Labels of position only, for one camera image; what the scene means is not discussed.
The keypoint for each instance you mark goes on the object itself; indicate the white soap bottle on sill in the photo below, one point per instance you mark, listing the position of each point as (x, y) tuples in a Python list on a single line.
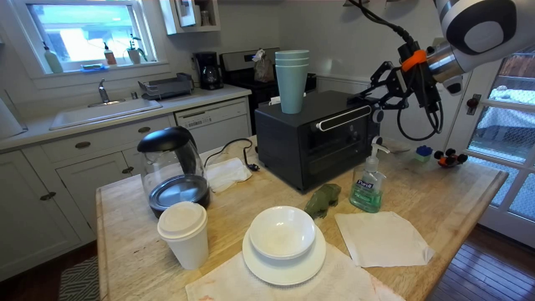
[(52, 60)]

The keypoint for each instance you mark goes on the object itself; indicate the stacked teal plastic cups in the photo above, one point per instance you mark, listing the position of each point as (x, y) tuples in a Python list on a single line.
[(291, 70)]

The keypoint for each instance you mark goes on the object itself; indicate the white bowl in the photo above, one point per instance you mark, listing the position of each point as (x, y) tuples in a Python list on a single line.
[(283, 232)]

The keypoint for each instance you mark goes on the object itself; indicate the red bottle on sill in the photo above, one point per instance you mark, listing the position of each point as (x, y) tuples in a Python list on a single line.
[(109, 55)]

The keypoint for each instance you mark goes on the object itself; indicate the green spray bottle on sill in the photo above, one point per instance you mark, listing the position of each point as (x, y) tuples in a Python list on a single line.
[(136, 52)]

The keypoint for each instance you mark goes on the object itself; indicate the white paper coffee cup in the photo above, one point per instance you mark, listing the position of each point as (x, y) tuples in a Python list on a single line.
[(184, 227)]

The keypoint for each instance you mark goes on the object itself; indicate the black glass electric kettle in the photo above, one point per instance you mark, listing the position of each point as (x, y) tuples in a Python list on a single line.
[(173, 169)]

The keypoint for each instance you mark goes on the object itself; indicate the blue and green small cup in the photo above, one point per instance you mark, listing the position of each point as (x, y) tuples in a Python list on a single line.
[(423, 152)]

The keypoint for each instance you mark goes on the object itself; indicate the black coffee maker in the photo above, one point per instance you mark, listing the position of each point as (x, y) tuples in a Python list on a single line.
[(208, 70)]

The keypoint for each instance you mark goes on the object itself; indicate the blue sponge on sill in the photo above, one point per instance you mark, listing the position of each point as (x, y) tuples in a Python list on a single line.
[(92, 68)]

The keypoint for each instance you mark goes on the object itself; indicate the white cloth by kettle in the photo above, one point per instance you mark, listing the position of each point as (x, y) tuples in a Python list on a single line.
[(224, 174)]

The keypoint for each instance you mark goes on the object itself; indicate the white sink basin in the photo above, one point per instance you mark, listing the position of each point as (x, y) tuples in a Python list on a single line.
[(101, 112)]

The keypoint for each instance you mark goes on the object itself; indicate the white dishwasher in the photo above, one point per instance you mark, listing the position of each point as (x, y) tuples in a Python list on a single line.
[(216, 123)]

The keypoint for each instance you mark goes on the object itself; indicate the kitchen sink faucet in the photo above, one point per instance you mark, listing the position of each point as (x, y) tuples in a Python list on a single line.
[(104, 95)]

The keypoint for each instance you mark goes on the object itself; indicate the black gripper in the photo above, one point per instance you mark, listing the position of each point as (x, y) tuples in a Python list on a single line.
[(412, 75)]

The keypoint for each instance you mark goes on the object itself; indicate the black stainless kitchen stove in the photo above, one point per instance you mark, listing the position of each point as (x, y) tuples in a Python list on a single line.
[(238, 68)]

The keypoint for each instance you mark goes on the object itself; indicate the white plate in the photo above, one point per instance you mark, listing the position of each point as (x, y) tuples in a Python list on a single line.
[(285, 272)]

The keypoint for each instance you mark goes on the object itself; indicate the large white paper towel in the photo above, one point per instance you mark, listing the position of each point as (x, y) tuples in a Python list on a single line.
[(338, 279)]

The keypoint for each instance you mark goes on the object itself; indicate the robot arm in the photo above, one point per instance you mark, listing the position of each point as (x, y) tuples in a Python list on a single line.
[(475, 32)]

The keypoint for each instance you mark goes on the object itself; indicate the green hand soap bottle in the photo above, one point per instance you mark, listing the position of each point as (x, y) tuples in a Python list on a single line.
[(366, 190)]

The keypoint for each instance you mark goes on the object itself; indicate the dish drying rack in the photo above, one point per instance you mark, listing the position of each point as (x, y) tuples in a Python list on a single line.
[(181, 83)]

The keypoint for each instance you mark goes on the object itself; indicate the wall shelf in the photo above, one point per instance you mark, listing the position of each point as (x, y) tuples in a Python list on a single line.
[(189, 15)]

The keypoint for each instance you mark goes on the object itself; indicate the white base cabinets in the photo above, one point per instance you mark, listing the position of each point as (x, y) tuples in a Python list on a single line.
[(47, 187)]

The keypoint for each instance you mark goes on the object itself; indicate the brown paper bag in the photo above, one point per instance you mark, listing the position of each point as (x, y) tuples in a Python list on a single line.
[(263, 67)]

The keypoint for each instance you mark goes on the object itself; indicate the black toaster oven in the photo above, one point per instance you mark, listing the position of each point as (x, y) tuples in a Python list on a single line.
[(330, 135)]

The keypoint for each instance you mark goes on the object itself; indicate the white folded napkin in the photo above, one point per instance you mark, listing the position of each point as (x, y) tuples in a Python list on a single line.
[(383, 239)]

